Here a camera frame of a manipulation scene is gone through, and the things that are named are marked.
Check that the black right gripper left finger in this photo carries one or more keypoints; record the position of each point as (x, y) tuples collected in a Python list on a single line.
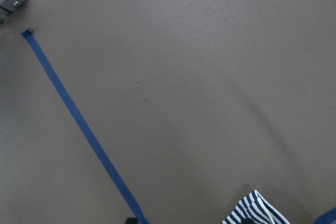
[(132, 220)]

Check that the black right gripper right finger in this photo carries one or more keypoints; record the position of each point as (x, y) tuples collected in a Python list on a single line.
[(247, 221)]

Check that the navy white striped polo shirt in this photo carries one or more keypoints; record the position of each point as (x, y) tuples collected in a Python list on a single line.
[(254, 207)]

